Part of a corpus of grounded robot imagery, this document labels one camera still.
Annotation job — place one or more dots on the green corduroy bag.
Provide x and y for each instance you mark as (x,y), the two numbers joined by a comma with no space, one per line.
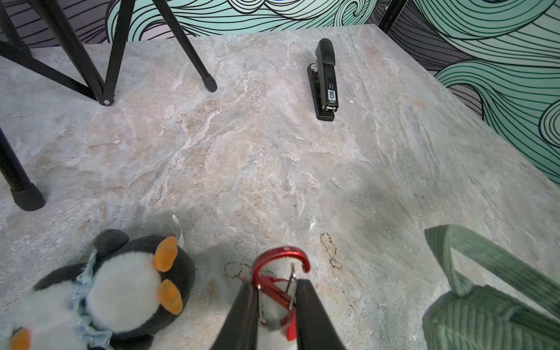
(481,317)

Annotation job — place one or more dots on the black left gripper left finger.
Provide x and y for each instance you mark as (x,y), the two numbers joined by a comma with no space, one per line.
(240,329)

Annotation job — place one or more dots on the penguin plush toy decoration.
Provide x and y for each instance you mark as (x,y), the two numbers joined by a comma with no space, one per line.
(126,292)

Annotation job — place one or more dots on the black music stand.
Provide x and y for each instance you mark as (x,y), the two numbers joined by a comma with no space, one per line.
(25,193)

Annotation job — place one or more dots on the red carabiner keyring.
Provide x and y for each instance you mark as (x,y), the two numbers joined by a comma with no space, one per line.
(280,291)

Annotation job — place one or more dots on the black stapler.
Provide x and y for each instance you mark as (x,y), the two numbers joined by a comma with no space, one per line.
(323,82)

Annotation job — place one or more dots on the black corner frame post right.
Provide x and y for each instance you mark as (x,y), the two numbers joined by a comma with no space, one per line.
(391,14)

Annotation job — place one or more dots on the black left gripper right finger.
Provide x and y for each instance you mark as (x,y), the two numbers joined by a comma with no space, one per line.
(314,328)

